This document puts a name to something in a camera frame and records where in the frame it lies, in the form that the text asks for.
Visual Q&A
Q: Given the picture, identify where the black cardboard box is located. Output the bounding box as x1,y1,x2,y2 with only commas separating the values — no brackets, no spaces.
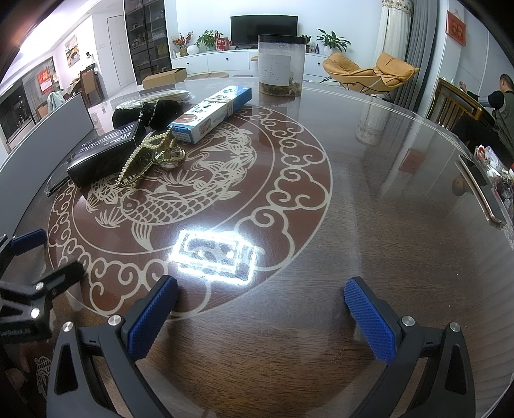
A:
66,120,151,187

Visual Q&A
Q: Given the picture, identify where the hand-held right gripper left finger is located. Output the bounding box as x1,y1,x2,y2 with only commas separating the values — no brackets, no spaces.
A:
46,274,181,418

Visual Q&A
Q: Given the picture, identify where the orange lounge chair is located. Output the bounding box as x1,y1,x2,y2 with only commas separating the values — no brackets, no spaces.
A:
371,52,420,89
323,52,376,88

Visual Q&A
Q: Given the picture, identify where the black television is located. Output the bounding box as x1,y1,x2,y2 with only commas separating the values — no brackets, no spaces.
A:
230,15,298,48

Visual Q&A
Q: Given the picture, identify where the dark glass display cabinet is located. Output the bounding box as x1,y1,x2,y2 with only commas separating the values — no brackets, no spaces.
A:
124,0,177,85

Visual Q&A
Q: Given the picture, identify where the gold hair claw clip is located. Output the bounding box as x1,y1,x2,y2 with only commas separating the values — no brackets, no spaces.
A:
116,129,186,186

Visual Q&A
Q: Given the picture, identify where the blue and white box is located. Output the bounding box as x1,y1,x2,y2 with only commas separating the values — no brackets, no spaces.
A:
166,84,253,144

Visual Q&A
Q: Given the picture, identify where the black fabric pouch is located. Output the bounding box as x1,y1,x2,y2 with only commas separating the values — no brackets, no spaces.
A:
111,98,194,131

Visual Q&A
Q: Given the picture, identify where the large leafy potted plant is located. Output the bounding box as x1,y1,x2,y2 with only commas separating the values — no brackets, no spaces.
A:
315,28,352,55

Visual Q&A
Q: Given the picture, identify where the pile of small colourful items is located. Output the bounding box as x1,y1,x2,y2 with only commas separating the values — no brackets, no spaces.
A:
474,145,514,218

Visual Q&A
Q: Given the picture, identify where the framed landscape painting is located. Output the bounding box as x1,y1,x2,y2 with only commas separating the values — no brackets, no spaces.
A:
64,34,78,67

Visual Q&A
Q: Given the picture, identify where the grey curtain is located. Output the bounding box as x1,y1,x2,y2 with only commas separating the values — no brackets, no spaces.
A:
402,0,440,113

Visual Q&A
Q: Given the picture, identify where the white tv cabinet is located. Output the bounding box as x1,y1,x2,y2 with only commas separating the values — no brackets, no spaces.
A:
171,49,334,79

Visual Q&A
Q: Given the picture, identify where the green potted plant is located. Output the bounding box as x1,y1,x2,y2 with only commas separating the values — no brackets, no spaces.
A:
195,29,223,51

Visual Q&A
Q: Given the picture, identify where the clear jar with black lid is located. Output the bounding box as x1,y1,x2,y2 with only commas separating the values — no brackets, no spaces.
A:
257,35,306,98

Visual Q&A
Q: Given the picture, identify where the red flower bouquet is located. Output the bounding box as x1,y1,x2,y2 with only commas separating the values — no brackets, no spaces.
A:
173,32,193,55

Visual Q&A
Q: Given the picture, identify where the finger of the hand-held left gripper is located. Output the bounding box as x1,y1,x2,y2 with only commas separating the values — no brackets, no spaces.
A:
0,259,85,329
0,228,48,275

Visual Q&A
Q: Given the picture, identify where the brown cardboard box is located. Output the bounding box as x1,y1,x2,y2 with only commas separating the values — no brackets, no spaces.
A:
142,68,187,89

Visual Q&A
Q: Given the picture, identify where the brown wooden chair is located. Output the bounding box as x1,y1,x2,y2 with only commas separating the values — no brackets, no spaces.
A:
78,66,102,105

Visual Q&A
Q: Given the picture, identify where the wooden dining chair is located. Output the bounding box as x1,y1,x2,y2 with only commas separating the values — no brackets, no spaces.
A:
426,77,484,131

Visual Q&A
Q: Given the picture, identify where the red wall hanging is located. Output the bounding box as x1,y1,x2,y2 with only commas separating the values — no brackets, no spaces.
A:
447,10,467,46

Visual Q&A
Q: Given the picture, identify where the cream curtain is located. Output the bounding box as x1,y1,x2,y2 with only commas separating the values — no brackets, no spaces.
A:
381,0,414,67

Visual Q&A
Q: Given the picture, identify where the grey partition panel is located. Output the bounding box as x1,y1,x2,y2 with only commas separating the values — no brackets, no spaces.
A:
0,93,95,169

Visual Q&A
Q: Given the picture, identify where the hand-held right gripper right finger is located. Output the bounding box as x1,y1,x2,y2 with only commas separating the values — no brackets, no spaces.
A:
343,277,476,418

